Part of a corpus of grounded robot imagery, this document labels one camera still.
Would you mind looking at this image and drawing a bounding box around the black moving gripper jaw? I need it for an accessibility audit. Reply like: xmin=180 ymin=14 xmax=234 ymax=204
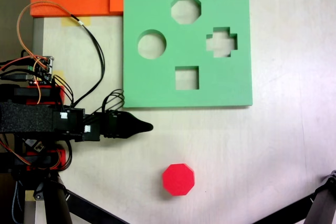
xmin=126 ymin=112 xmax=154 ymax=139

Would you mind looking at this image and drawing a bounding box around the red octagonal pillar block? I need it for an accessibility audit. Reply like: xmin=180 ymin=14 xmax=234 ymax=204
xmin=162 ymin=163 xmax=195 ymax=197

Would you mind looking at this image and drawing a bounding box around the green shape sorting board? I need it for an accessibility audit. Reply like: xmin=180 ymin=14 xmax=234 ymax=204
xmin=122 ymin=0 xmax=253 ymax=109

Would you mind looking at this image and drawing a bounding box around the red and black table clamp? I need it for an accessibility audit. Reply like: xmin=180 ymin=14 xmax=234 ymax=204
xmin=0 ymin=84 xmax=66 ymax=105
xmin=0 ymin=149 xmax=66 ymax=174

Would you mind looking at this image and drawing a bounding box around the black power converter board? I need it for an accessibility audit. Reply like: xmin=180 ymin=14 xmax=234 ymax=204
xmin=23 ymin=137 xmax=45 ymax=153

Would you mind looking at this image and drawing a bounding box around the motor driver circuit board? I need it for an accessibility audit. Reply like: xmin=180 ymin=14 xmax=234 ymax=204
xmin=27 ymin=55 xmax=55 ymax=86

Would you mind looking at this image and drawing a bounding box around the long yellow tape strip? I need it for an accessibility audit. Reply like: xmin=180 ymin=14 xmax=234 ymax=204
xmin=61 ymin=16 xmax=91 ymax=27

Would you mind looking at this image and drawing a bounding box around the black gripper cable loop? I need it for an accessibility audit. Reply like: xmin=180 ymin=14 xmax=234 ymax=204
xmin=93 ymin=89 xmax=125 ymax=120

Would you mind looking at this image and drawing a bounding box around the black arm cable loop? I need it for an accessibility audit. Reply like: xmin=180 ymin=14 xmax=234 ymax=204
xmin=53 ymin=74 xmax=76 ymax=107

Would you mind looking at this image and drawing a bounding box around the long black servo cable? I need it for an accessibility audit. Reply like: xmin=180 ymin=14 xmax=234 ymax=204
xmin=69 ymin=13 xmax=106 ymax=107

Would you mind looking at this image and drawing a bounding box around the black USB cable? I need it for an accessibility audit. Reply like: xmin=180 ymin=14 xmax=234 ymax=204
xmin=0 ymin=73 xmax=35 ymax=81

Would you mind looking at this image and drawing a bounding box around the blue white braided cable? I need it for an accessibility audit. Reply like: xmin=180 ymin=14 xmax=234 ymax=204
xmin=11 ymin=180 xmax=25 ymax=224

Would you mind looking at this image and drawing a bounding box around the thin orange wire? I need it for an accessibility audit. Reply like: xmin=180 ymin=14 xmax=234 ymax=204
xmin=16 ymin=1 xmax=79 ymax=104

